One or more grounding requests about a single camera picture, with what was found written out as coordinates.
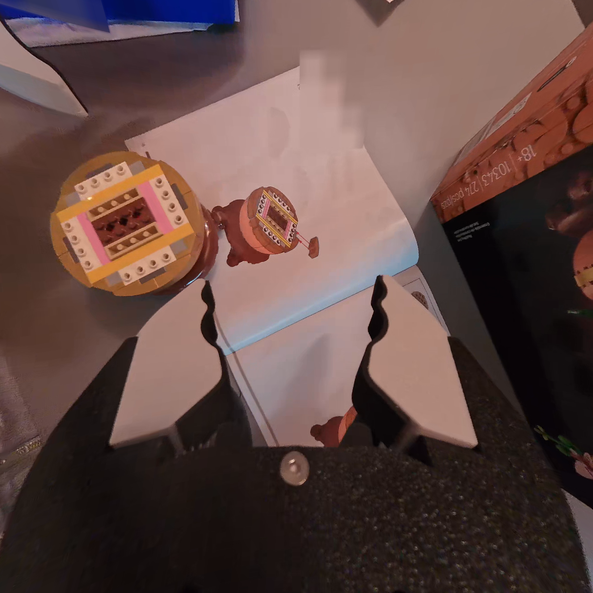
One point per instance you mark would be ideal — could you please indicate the brick pot model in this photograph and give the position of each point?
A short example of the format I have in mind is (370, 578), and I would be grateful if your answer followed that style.
(125, 222)

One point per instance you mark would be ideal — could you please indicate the black flower print box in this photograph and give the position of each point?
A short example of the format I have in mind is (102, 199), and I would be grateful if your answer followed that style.
(528, 259)

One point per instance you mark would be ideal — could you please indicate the white instruction booklet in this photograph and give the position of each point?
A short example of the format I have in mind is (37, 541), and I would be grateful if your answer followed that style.
(315, 185)

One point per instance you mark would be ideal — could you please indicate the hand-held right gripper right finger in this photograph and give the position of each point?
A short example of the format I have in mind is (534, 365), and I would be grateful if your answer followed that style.
(417, 371)

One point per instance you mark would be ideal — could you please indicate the blue plastic bin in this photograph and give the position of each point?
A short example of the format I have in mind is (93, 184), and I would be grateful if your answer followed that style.
(139, 7)

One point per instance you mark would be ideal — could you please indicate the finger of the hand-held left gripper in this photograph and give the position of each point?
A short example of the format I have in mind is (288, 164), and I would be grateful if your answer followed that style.
(32, 79)

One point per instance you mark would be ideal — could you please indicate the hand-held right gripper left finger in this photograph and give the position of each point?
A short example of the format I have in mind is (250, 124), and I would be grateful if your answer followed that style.
(171, 371)

